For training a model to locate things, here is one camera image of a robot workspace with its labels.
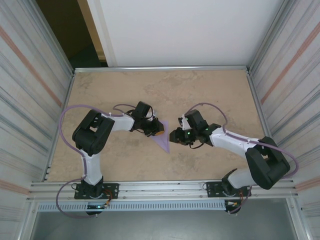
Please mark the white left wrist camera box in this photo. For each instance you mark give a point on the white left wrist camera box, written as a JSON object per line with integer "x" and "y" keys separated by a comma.
{"x": 153, "y": 116}

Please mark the aluminium mounting rail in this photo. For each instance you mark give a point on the aluminium mounting rail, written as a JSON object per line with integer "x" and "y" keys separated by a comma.
{"x": 162, "y": 192}

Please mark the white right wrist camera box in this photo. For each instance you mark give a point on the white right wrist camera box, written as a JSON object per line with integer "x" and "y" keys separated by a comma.
{"x": 184, "y": 122}

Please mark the corrugated metal side panel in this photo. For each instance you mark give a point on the corrugated metal side panel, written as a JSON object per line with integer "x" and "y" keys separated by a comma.
{"x": 25, "y": 75}
{"x": 295, "y": 75}

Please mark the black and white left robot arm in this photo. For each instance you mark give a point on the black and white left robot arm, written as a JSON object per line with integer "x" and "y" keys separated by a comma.
{"x": 92, "y": 135}

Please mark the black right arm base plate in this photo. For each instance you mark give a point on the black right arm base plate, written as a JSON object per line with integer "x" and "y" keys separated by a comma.
{"x": 215, "y": 190}

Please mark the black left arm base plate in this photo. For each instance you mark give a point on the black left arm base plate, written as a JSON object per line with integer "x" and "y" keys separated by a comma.
{"x": 111, "y": 191}

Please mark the purple paper sheet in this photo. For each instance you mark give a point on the purple paper sheet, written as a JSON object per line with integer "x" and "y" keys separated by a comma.
{"x": 163, "y": 142}

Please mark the aluminium table end rail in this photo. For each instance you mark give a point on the aluminium table end rail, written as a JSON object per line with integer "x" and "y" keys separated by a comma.
{"x": 162, "y": 69}

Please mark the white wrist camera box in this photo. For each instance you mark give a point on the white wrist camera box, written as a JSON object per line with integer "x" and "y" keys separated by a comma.
{"x": 153, "y": 116}
{"x": 184, "y": 122}

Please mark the aluminium table side rail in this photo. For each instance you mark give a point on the aluminium table side rail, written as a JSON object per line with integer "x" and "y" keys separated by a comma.
{"x": 65, "y": 100}
{"x": 260, "y": 100}

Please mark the white door frame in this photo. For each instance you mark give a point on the white door frame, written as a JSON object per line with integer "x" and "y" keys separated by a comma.
{"x": 100, "y": 30}

